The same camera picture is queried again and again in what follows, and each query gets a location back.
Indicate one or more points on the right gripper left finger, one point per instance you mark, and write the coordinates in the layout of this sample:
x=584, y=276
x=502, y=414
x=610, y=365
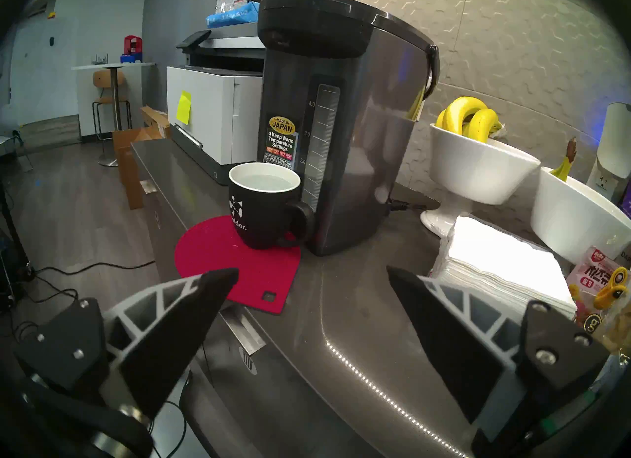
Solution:
x=162, y=343

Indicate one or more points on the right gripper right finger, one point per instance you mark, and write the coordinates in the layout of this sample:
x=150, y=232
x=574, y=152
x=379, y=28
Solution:
x=458, y=343

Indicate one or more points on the black electric water dispenser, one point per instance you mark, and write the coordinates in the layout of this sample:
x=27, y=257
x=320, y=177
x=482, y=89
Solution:
x=355, y=141

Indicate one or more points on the white napkin stack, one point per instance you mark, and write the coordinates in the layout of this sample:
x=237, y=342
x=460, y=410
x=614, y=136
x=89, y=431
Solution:
x=493, y=260

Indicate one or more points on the dark brown counter cabinet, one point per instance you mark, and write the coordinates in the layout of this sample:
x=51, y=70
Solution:
x=231, y=403

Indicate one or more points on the red silicone mat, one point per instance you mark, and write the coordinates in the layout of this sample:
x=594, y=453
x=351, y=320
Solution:
x=222, y=255

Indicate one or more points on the pink snack packet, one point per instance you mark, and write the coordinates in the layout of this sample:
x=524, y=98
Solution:
x=589, y=270

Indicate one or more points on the black mug with white logo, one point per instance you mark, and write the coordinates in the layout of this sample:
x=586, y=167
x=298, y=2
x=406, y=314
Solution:
x=261, y=220

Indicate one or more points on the yellow plastic clip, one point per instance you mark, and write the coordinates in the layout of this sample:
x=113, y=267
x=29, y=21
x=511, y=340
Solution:
x=613, y=282

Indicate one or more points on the large white bowl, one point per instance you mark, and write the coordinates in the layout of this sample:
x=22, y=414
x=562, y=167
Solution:
x=572, y=215

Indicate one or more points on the large cardboard box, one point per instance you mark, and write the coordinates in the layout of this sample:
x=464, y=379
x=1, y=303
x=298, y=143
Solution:
x=140, y=166

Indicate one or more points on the banana with brown stem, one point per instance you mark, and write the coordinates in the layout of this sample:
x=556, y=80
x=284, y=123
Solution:
x=564, y=169

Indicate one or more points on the white outlet behind air freshener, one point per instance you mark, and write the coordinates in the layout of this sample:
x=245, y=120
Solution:
x=604, y=183

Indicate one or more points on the yellow banana bunch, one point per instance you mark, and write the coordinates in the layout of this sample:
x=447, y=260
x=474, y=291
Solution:
x=468, y=112

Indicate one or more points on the white and grey printer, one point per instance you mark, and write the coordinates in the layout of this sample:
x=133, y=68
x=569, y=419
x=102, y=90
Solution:
x=212, y=117

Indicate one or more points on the yellow sticky note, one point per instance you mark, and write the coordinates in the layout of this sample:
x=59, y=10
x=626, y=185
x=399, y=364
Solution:
x=184, y=107

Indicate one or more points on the wooden bar stool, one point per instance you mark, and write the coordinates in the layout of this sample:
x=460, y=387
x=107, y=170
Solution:
x=108, y=78

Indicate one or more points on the white round bar table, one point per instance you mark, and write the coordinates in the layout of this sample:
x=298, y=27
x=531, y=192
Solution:
x=114, y=66

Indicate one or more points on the red and blue box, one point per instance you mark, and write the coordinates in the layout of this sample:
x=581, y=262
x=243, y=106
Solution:
x=133, y=48

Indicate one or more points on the blue printer paper ream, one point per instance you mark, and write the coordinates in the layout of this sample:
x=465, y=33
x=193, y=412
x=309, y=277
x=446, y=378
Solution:
x=231, y=17

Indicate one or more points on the white pedestal bowl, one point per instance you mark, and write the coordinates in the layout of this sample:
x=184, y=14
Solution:
x=473, y=171

